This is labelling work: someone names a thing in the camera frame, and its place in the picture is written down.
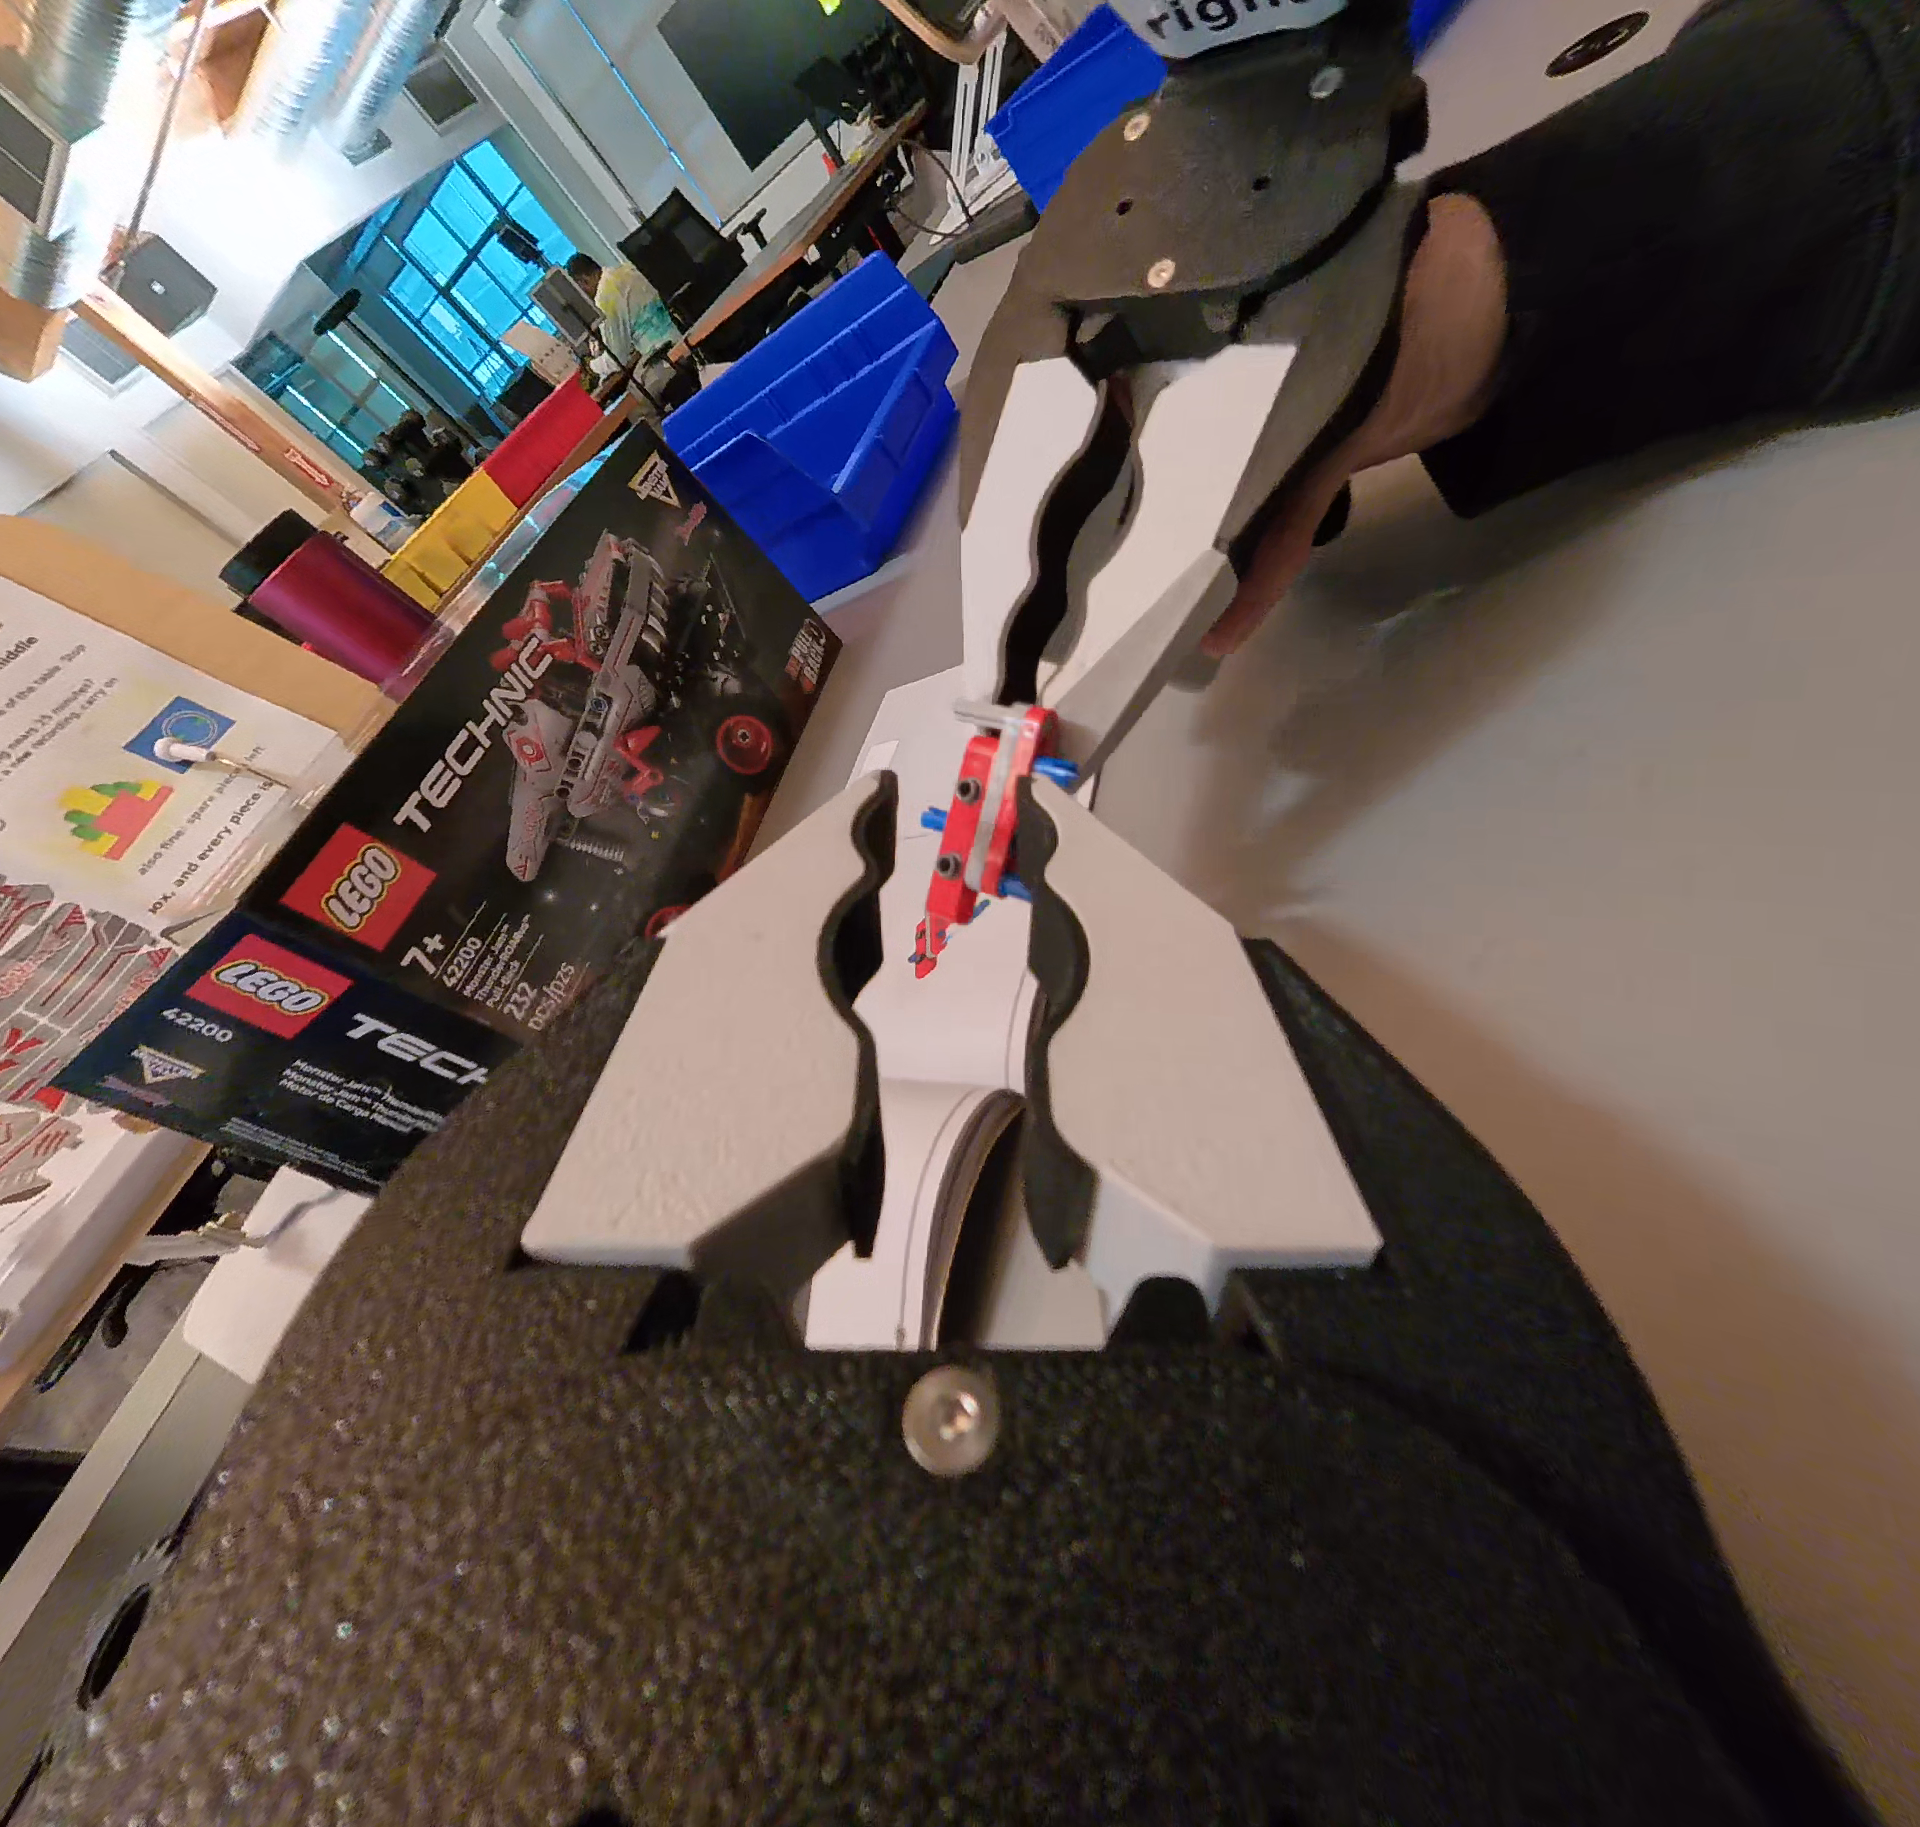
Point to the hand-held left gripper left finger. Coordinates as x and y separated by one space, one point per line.
706 1093

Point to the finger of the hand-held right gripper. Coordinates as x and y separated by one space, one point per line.
1006 508
1201 463

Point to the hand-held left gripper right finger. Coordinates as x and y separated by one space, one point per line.
1201 1108

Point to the red toy brick assembly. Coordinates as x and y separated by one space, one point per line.
977 822

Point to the person's right forearm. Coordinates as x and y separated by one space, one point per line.
1682 206

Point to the person's right hand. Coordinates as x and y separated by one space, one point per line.
1447 326

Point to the black toy set box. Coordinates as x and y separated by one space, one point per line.
527 749

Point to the black computer monitor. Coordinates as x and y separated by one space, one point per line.
676 244

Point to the large dark screen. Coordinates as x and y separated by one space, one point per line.
782 26

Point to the red storage bin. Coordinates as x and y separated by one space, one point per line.
547 440

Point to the yellow storage bin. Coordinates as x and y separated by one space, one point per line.
451 539

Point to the magenta cylinder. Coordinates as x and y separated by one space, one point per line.
346 614

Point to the grey red sticker sheet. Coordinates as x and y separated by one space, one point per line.
61 1047

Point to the printed instruction sheet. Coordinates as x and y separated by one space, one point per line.
121 749

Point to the cardboard box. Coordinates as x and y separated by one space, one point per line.
92 554

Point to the black speaker box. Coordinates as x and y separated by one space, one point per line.
168 289

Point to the silver ventilation duct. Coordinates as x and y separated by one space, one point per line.
361 12
92 26

